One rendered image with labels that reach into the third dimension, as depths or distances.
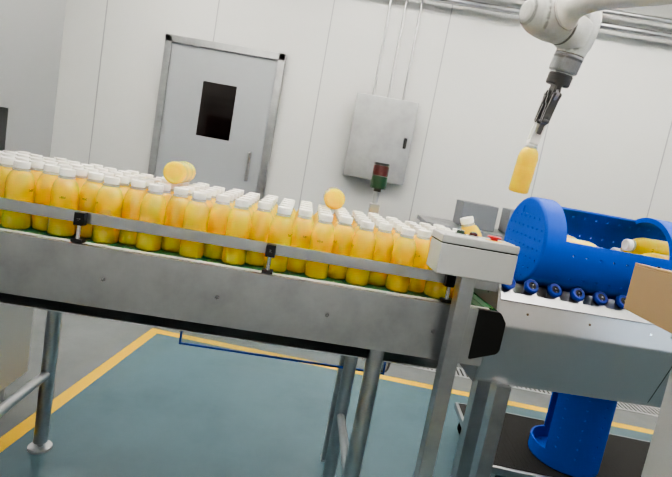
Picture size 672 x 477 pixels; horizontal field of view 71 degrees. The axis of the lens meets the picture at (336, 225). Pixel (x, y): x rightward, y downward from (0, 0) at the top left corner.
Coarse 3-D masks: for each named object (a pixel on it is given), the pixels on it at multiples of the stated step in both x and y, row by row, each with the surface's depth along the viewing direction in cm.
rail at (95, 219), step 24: (48, 216) 123; (72, 216) 124; (96, 216) 124; (192, 240) 126; (216, 240) 127; (240, 240) 127; (336, 264) 129; (360, 264) 130; (384, 264) 130; (480, 288) 132
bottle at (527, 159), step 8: (520, 152) 160; (528, 152) 157; (536, 152) 157; (520, 160) 159; (528, 160) 157; (536, 160) 158; (520, 168) 159; (528, 168) 158; (512, 176) 162; (520, 176) 159; (528, 176) 159; (512, 184) 161; (520, 184) 160; (528, 184) 160; (520, 192) 160
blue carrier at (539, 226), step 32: (512, 224) 161; (544, 224) 140; (576, 224) 164; (608, 224) 163; (640, 224) 160; (544, 256) 139; (576, 256) 139; (608, 256) 140; (640, 256) 141; (608, 288) 145
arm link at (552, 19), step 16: (528, 0) 136; (544, 0) 134; (560, 0) 133; (576, 0) 130; (592, 0) 127; (608, 0) 125; (624, 0) 124; (640, 0) 123; (656, 0) 122; (528, 16) 136; (544, 16) 134; (560, 16) 133; (576, 16) 132; (528, 32) 141; (544, 32) 138; (560, 32) 137
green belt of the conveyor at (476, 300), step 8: (0, 224) 127; (32, 232) 125; (40, 232) 126; (88, 240) 127; (128, 248) 126; (136, 248) 128; (176, 256) 127; (224, 264) 128; (248, 264) 133; (280, 272) 152; (288, 272) 132; (304, 272) 136; (328, 280) 132; (336, 280) 133; (344, 280) 135; (376, 288) 132; (384, 288) 134; (424, 296) 133; (472, 304) 134; (480, 304) 136; (488, 304) 138
